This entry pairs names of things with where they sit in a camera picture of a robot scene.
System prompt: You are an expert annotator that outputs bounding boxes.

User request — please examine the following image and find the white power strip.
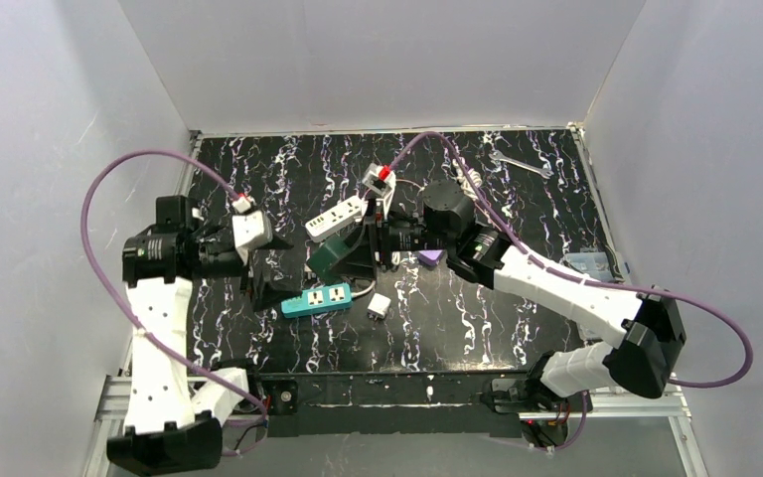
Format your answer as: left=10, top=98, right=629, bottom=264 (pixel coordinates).
left=305, top=195, right=367, bottom=242

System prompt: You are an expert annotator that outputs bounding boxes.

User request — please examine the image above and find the green dragon socket cube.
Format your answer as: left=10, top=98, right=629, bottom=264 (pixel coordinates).
left=306, top=236, right=357, bottom=284

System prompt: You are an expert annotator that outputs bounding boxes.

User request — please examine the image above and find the teal power strip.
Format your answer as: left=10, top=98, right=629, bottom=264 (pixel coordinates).
left=280, top=283, right=353, bottom=318

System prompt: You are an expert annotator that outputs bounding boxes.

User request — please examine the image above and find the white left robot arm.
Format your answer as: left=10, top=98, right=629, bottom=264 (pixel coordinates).
left=106, top=195, right=299, bottom=476

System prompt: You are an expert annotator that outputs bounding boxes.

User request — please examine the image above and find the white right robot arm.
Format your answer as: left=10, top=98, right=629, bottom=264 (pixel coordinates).
left=315, top=181, right=687, bottom=408

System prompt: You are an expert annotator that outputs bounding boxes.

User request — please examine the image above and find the purple power strip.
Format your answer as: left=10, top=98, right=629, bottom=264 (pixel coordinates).
left=416, top=249, right=446, bottom=267

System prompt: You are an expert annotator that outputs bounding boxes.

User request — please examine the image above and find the small white cube charger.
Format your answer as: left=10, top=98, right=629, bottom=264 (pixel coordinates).
left=367, top=293, right=391, bottom=320

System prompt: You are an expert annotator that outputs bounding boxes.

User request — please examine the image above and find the silver wrench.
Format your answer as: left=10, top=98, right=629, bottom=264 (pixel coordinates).
left=489, top=150, right=553, bottom=179

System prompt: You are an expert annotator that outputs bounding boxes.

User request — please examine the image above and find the clear plastic parts box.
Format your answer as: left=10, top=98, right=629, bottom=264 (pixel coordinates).
left=563, top=251, right=617, bottom=282

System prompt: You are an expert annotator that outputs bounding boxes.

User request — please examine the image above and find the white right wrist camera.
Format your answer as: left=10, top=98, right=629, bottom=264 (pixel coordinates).
left=362, top=164, right=396, bottom=219

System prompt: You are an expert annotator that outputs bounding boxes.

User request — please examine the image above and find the white coiled cable at back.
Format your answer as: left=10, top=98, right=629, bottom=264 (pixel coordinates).
left=452, top=156, right=484, bottom=199

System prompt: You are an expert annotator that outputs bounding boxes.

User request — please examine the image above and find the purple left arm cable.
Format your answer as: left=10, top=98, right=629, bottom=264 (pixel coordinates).
left=79, top=148, right=269, bottom=459

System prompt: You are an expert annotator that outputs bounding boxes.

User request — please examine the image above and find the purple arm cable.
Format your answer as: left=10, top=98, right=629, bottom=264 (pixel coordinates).
left=79, top=148, right=269, bottom=459
left=387, top=131, right=755, bottom=455

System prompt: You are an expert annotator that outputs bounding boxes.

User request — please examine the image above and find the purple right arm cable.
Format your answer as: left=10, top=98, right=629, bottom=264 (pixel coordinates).
left=387, top=131, right=755, bottom=455

